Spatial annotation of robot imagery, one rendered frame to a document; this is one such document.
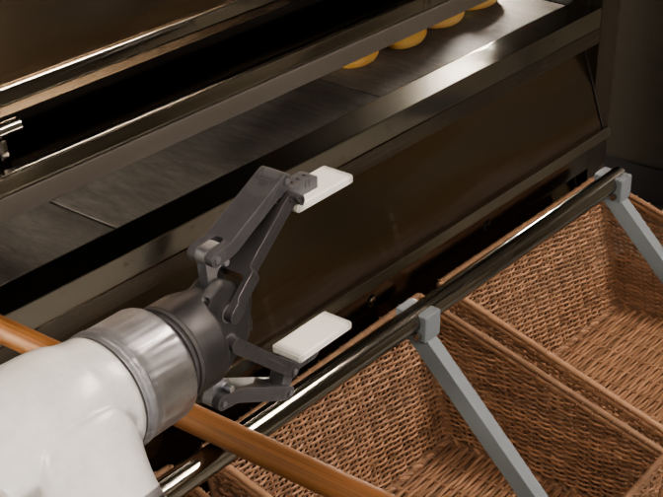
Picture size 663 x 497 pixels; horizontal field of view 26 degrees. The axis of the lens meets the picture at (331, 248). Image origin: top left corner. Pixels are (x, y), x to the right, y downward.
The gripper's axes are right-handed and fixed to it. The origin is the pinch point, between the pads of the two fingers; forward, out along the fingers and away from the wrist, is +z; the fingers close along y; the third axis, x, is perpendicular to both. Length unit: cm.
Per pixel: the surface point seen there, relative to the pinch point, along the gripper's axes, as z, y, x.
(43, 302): 15, 31, -55
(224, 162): 57, 30, -63
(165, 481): -2.0, 30.7, -18.8
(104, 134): 14.0, 5.0, -40.7
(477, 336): 90, 67, -39
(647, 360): 135, 89, -28
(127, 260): 29, 31, -55
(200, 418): 5.0, 27.6, -20.2
